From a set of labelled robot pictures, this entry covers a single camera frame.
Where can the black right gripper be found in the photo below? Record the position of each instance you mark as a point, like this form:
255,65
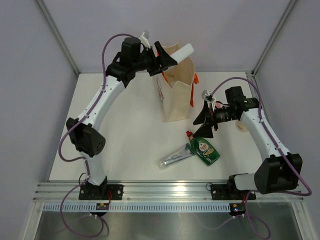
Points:
205,130

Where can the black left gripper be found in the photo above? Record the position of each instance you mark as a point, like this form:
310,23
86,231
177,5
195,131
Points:
164,60

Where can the white bottle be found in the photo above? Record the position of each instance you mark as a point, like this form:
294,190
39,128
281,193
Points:
183,53

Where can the beige canvas tote bag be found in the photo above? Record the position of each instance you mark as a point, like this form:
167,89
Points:
176,90

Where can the green Fairy dish soap bottle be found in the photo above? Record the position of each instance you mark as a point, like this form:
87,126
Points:
203,149

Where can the silver toothpaste tube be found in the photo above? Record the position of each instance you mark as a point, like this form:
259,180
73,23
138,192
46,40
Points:
180,154

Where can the peach bottle pink cap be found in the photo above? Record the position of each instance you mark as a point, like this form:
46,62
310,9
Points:
219,105

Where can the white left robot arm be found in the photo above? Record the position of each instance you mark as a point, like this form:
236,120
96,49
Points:
135,55

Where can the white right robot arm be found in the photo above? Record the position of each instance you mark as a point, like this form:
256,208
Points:
279,169

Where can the cream pump lotion bottle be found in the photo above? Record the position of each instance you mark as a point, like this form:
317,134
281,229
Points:
240,126

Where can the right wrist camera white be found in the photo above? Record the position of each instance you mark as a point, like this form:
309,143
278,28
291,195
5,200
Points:
209,100

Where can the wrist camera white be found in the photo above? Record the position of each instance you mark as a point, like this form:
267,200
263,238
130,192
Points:
144,39
209,100

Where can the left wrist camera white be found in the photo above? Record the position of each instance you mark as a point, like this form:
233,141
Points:
144,39

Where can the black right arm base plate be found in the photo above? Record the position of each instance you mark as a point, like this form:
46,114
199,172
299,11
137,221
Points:
221,192

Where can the slotted white cable duct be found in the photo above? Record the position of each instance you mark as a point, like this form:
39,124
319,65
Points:
139,207

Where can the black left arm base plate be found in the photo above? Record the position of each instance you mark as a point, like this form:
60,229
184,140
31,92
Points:
89,192

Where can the left aluminium frame post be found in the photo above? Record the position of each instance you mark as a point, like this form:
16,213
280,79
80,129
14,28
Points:
44,11

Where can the aluminium frame post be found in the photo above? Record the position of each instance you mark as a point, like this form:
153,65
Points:
277,30
44,11

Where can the right aluminium frame post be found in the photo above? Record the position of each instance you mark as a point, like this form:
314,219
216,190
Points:
277,30

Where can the aluminium mounting rail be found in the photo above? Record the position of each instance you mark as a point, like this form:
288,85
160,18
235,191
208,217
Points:
181,191

